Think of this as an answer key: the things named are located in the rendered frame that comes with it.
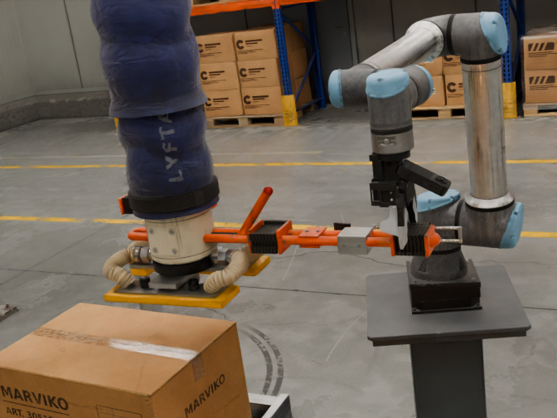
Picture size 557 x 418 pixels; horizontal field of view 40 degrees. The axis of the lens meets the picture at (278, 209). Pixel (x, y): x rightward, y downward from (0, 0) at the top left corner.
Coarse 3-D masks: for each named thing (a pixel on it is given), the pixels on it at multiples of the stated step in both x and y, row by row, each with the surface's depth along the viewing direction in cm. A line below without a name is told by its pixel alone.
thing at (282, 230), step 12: (252, 228) 181; (264, 228) 183; (276, 228) 182; (288, 228) 182; (252, 240) 179; (264, 240) 178; (276, 240) 177; (252, 252) 180; (264, 252) 179; (276, 252) 178
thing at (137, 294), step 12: (144, 276) 190; (120, 288) 192; (132, 288) 191; (144, 288) 189; (156, 288) 189; (180, 288) 187; (192, 288) 183; (228, 288) 184; (108, 300) 190; (120, 300) 189; (132, 300) 187; (144, 300) 186; (156, 300) 184; (168, 300) 183; (180, 300) 181; (192, 300) 180; (204, 300) 179; (216, 300) 178; (228, 300) 180
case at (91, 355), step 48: (48, 336) 222; (96, 336) 218; (144, 336) 213; (192, 336) 209; (0, 384) 210; (48, 384) 200; (96, 384) 191; (144, 384) 187; (192, 384) 197; (240, 384) 218
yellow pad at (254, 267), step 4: (264, 256) 201; (268, 256) 201; (256, 260) 199; (260, 260) 199; (264, 260) 199; (268, 260) 200; (252, 264) 197; (256, 264) 197; (260, 264) 197; (264, 264) 198; (268, 264) 200; (252, 268) 194; (256, 268) 194; (260, 268) 196; (200, 272) 200; (204, 272) 200; (208, 272) 199; (212, 272) 198; (248, 272) 194; (252, 272) 194; (256, 272) 194
